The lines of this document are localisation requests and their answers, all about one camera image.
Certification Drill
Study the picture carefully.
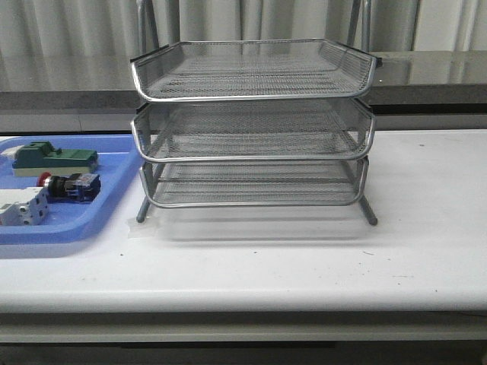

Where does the silver mesh tray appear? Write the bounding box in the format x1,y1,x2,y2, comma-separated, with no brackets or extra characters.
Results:
140,158,369,208
130,39,380,103
131,99,375,163

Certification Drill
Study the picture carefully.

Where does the red emergency stop button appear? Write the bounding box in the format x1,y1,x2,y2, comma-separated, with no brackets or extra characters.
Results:
37,172,101,203

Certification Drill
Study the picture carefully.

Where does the blue plastic tray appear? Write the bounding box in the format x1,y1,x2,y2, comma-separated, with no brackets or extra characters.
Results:
1,135,142,245

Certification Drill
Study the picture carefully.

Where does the grey stone counter ledge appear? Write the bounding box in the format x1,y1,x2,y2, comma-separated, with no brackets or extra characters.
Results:
1,51,486,115

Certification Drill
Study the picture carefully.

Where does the white circuit breaker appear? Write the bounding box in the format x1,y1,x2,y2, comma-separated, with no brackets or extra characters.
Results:
1,187,49,227

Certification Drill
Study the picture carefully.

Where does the grey metal rack frame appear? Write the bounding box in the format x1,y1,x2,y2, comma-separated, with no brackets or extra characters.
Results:
136,0,378,226

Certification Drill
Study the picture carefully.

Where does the green electrical switch block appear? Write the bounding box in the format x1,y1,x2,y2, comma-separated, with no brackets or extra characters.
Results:
1,141,99,177

